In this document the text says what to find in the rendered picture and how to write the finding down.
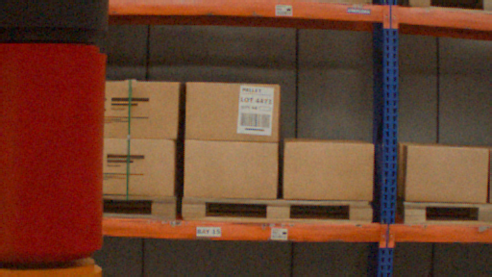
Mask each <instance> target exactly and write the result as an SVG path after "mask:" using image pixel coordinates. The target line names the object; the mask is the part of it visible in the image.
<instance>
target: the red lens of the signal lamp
mask: <svg viewBox="0 0 492 277"><path fill-rule="evenodd" d="M99 50H100V48H99V47H96V46H89V45H80V44H69V45H67V44H54V43H42V44H35V43H19V44H9V43H0V261H3V262H5V263H19V262H36V263H48V262H60V261H70V260H72V261H77V260H82V259H86V258H89V257H92V256H93V255H94V253H95V250H98V249H101V248H102V246H103V216H102V202H103V151H104V132H105V100H106V65H107V55H106V54H101V53H99Z"/></svg>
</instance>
